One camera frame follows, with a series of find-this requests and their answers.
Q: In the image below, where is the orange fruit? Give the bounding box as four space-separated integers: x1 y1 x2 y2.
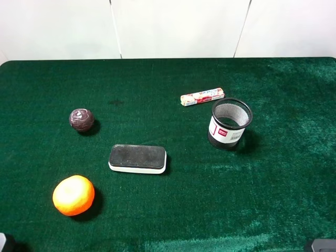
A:
52 175 95 216

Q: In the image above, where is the candy stick pack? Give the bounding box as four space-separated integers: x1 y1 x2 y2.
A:
180 88 225 107

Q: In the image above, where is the black white board eraser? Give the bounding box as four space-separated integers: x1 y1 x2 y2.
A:
108 144 167 174

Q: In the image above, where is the black mesh pen cup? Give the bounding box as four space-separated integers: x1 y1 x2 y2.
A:
207 98 253 150

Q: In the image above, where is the dark purple patterned ball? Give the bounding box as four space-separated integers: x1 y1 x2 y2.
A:
69 108 95 132

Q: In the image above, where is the green velvet table cloth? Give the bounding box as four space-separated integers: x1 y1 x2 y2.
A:
1 58 335 251

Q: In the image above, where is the grey device bottom right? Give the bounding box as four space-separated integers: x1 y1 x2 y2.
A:
304 239 336 252

